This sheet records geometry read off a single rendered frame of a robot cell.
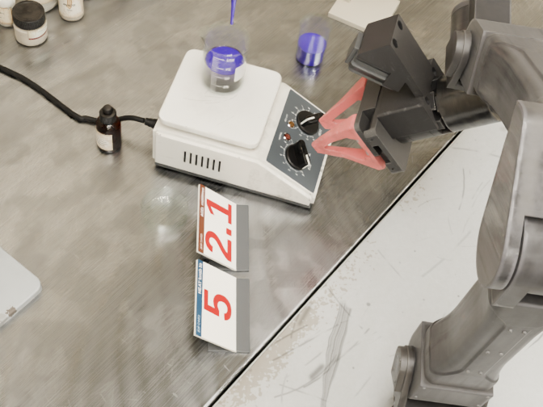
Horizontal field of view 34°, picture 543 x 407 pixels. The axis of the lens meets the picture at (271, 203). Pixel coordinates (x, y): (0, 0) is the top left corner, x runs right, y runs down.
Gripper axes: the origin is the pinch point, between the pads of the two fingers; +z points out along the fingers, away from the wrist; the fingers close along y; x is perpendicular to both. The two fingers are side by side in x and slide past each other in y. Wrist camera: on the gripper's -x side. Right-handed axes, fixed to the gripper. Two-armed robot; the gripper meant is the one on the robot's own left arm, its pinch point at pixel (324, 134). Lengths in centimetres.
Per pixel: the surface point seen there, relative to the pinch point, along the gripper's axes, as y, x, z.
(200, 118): -0.9, -6.0, 13.5
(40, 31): -12.6, -17.5, 36.6
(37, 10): -14.2, -19.6, 36.0
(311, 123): -7.5, 4.5, 6.7
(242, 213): 4.4, 5.1, 13.6
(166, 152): 1.4, -4.3, 19.1
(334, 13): -32.4, 6.9, 11.3
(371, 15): -33.9, 10.2, 7.5
